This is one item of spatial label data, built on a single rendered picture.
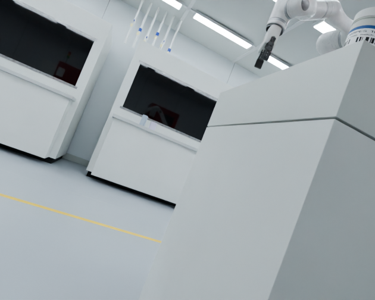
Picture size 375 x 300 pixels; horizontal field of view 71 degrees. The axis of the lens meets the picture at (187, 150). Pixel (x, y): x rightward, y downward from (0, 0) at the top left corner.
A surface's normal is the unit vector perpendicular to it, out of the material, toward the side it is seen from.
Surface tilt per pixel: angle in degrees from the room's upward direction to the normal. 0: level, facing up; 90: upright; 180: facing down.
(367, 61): 90
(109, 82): 90
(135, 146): 90
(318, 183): 90
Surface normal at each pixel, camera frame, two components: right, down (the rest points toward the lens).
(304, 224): 0.28, 0.06
